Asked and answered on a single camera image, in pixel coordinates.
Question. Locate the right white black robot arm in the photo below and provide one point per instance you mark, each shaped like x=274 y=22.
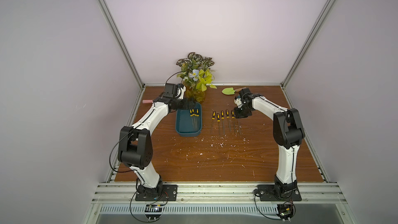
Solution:
x=288 y=133

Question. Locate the teal plastic storage box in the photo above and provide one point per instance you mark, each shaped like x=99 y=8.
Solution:
x=183 y=124

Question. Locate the yellow black needle file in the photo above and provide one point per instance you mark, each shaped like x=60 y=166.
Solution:
x=213 y=117

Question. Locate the controller board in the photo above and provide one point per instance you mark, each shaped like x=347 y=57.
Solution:
x=286 y=211
x=153 y=212

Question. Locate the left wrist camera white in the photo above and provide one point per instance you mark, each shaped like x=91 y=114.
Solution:
x=180 y=92

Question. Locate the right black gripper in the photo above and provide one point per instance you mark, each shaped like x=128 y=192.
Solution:
x=241 y=111

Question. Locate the amber vase with plants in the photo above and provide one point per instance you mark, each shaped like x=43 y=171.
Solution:
x=196 y=75

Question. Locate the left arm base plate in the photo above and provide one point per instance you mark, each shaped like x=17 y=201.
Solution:
x=166 y=192

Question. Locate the right controller board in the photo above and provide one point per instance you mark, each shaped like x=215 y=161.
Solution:
x=286 y=211

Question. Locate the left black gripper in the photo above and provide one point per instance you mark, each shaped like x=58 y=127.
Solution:
x=190 y=104

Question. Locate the left controller board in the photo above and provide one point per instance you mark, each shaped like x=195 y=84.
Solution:
x=153 y=212

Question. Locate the green trowel wooden handle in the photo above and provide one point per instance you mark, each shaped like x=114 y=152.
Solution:
x=231 y=90

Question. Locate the aluminium front rail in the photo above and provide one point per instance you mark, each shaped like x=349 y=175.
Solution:
x=244 y=192

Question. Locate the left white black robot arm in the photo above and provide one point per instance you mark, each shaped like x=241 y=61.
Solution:
x=135 y=148

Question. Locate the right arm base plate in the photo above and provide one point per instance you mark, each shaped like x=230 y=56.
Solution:
x=278 y=193

